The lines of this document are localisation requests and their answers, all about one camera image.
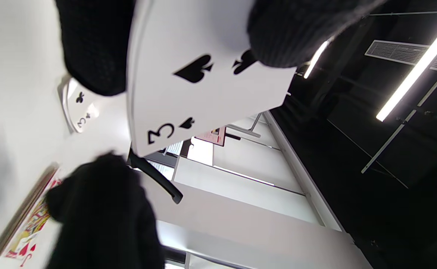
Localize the person's left hand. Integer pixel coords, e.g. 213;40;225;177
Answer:
54;0;387;96

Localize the person's right hand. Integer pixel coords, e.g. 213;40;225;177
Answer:
45;152;165;269

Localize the pile of face-up clubs cards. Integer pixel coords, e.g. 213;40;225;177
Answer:
57;75;101;134

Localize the hearts face playing card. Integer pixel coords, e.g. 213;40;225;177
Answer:
0;163;63;269

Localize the stack of red-backed playing cards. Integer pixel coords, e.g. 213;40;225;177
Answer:
126;0;297;157

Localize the black padded office chair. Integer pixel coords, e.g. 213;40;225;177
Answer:
127;148;184;205

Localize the long ceiling light strip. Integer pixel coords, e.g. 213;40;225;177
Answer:
303;39;331;79
376;11;437;122

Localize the white ceiling air vent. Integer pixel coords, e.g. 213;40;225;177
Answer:
365;39;437;75

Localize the red wall poster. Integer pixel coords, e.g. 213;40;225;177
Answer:
195;126;227;147

